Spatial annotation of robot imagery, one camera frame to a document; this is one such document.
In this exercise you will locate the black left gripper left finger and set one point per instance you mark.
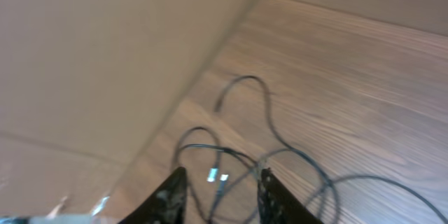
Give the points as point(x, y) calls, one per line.
point(166, 205)

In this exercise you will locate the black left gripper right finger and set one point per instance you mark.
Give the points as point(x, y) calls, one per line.
point(277, 205)

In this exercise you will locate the cardboard left side panel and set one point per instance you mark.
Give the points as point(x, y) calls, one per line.
point(84, 83)

